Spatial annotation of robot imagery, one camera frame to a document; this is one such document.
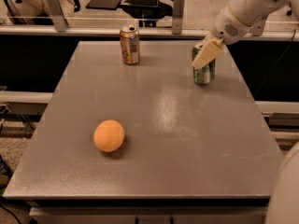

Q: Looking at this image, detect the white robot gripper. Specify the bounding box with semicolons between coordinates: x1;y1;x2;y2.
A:
192;5;251;69

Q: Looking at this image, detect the right metal bracket post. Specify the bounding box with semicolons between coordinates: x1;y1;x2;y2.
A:
250;16;267;36

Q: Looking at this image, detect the left metal bracket post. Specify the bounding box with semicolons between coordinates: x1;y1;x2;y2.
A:
47;0;68;32

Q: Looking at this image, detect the orange ball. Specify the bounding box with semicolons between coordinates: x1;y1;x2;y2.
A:
93;119;125;152

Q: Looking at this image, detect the metal bracket post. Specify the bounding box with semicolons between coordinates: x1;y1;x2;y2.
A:
47;0;68;32
172;0;185;35
250;16;267;36

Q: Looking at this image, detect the black office chair base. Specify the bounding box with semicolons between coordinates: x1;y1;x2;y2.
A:
121;0;174;27

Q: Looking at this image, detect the green soda can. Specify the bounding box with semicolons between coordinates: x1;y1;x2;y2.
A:
192;41;216;85

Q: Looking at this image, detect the beige bag on floor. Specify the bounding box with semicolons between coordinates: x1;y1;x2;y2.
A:
7;0;79;24

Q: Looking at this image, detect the black flat floor plate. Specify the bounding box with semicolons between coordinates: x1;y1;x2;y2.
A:
86;0;121;10

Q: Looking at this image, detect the middle metal bracket post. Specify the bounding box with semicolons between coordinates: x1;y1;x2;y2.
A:
172;0;185;35

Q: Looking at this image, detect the gray metal side rail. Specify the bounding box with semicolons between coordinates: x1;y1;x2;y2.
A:
0;91;52;115

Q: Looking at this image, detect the metal guard rail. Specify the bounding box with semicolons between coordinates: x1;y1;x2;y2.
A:
0;25;299;41

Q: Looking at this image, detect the brown gold soda can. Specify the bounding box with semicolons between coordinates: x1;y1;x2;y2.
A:
120;25;140;64

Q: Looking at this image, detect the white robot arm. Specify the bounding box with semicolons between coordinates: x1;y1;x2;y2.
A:
192;0;299;224

